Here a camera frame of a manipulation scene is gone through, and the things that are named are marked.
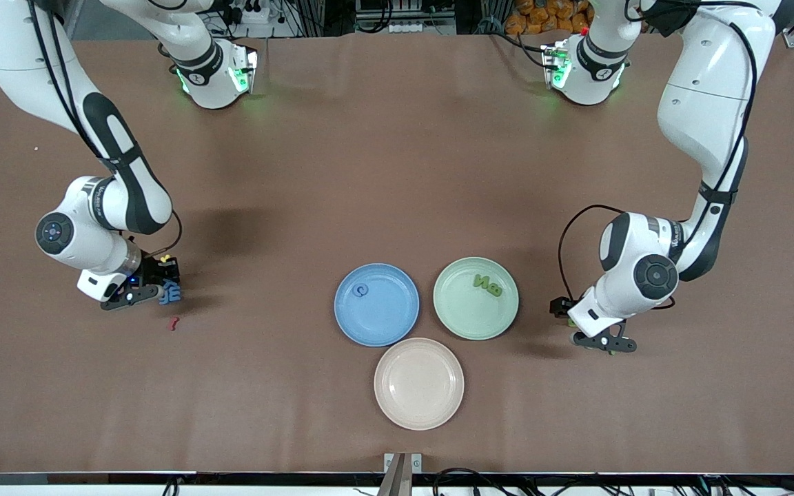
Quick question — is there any light green round plate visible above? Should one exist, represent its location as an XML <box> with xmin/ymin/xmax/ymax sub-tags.
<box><xmin>433</xmin><ymin>257</ymin><xmax>520</xmax><ymax>340</ymax></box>

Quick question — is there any beige round plate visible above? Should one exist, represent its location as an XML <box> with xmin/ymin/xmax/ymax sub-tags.
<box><xmin>374</xmin><ymin>338</ymin><xmax>465</xmax><ymax>431</ymax></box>

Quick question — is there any blue round plate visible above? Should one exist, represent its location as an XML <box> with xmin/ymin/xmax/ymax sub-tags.
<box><xmin>334</xmin><ymin>263</ymin><xmax>420</xmax><ymax>347</ymax></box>

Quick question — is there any orange items pile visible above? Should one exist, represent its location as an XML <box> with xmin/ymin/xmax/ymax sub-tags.
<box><xmin>505</xmin><ymin>0</ymin><xmax>594</xmax><ymax>35</ymax></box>

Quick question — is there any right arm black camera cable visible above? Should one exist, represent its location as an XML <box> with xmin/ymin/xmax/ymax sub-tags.
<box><xmin>25</xmin><ymin>0</ymin><xmax>184</xmax><ymax>261</ymax></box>

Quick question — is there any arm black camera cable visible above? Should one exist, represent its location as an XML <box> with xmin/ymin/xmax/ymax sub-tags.
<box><xmin>558</xmin><ymin>0</ymin><xmax>760</xmax><ymax>300</ymax></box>
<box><xmin>25</xmin><ymin>0</ymin><xmax>184</xmax><ymax>261</ymax></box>

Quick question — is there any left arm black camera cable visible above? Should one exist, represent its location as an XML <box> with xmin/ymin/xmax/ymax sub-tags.
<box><xmin>558</xmin><ymin>0</ymin><xmax>760</xmax><ymax>300</ymax></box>

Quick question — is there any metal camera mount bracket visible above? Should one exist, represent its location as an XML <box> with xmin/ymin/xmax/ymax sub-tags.
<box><xmin>383</xmin><ymin>453</ymin><xmax>424</xmax><ymax>496</ymax></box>

